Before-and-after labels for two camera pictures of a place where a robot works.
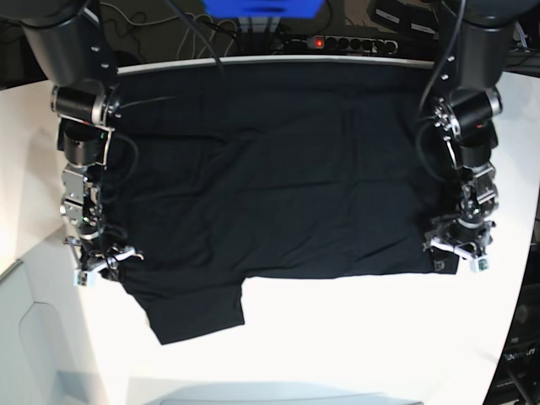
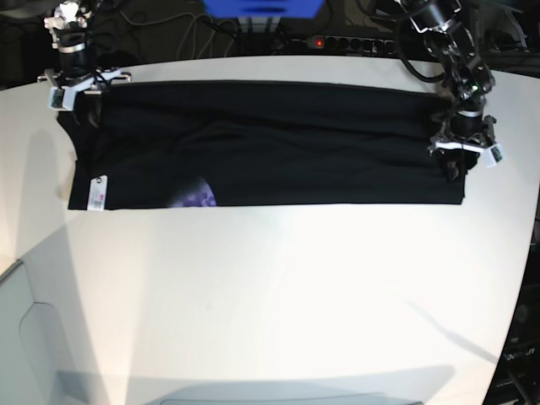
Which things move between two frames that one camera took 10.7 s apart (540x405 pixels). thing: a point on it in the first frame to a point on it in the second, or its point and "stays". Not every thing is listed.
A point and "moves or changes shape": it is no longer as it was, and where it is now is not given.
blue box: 263,9 stays
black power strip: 353,44 stays
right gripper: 464,237 to 469,130
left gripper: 93,252 to 76,68
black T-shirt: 228,171 moves or changes shape
